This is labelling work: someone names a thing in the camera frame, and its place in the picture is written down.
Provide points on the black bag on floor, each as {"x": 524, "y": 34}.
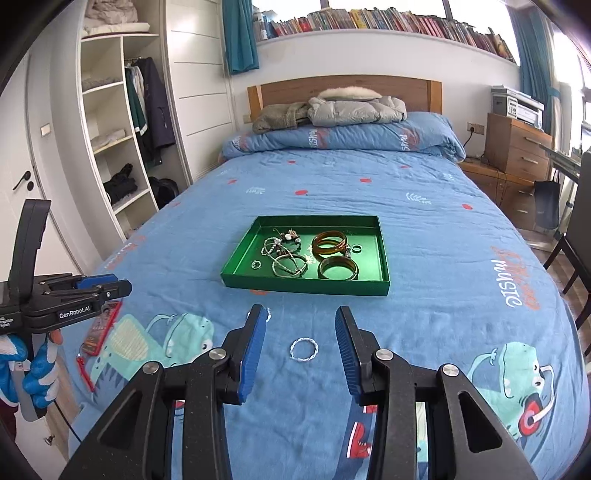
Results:
{"x": 547, "y": 196}

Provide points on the silver wristwatch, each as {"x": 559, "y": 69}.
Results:
{"x": 274, "y": 247}

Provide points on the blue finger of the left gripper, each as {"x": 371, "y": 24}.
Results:
{"x": 88, "y": 282}

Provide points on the grey puffer jacket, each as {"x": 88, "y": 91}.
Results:
{"x": 333, "y": 113}

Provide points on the green jewelry tray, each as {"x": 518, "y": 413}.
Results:
{"x": 246, "y": 268}

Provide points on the dark wooden chair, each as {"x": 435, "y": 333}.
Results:
{"x": 575, "y": 243}

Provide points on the white printer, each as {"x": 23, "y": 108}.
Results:
{"x": 517, "y": 105}

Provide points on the teal curtain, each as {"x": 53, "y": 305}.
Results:
{"x": 239, "y": 39}
{"x": 537, "y": 77}

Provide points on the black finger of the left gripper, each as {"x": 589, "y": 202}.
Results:
{"x": 113, "y": 290}

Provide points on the white fur pillow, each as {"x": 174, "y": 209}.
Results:
{"x": 350, "y": 93}

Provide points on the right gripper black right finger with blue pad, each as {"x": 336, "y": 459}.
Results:
{"x": 357, "y": 348}

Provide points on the teal left curtain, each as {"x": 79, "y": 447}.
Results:
{"x": 239, "y": 39}

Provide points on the red lanyard card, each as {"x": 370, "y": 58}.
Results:
{"x": 91, "y": 347}

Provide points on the thin silver bangle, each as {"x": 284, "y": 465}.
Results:
{"x": 289, "y": 266}

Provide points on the olive fleece garment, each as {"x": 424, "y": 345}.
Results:
{"x": 281, "y": 117}

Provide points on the amber orange bangle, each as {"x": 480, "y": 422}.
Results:
{"x": 329, "y": 243}

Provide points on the folded blue duvet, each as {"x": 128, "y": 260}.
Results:
{"x": 422, "y": 132}

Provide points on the wooden headboard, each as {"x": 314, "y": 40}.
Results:
{"x": 419, "y": 94}

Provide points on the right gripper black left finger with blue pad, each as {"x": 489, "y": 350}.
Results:
{"x": 243, "y": 348}

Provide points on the white open wardrobe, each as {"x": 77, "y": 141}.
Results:
{"x": 96, "y": 98}

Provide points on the black clothes on shelf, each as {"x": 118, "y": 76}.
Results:
{"x": 120, "y": 185}

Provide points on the teal right curtain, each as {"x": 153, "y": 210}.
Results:
{"x": 537, "y": 77}

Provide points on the white door with handle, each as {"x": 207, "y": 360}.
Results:
{"x": 20, "y": 181}

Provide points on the blue dinosaur bed sheet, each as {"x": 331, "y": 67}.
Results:
{"x": 465, "y": 289}

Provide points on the dark brown translucent bangle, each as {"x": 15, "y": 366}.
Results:
{"x": 338, "y": 268}

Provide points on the wooden drawer nightstand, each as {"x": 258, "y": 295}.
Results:
{"x": 514, "y": 160}

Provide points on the blue white gloved hand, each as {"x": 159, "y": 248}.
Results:
{"x": 41, "y": 380}

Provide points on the dark hanging jacket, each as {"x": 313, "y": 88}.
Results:
{"x": 157, "y": 110}

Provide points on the row of books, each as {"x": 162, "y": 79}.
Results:
{"x": 390, "y": 19}

